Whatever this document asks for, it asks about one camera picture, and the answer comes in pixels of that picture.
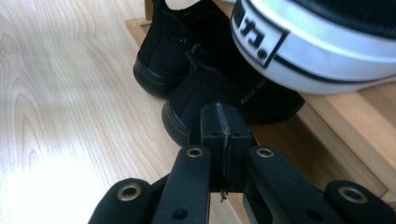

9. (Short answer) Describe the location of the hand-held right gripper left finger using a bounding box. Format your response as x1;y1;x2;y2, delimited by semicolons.
200;102;227;192

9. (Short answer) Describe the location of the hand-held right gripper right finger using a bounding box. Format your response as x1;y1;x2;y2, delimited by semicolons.
222;105;254;192

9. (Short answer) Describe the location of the black shoe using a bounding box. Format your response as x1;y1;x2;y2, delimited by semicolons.
133;0;239;99
161;43;306;147

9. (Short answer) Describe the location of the wooden shoe rack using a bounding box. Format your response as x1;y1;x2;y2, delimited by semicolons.
125;0;396;206

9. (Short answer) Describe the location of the black white canvas sneaker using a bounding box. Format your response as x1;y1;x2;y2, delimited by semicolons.
229;0;396;96

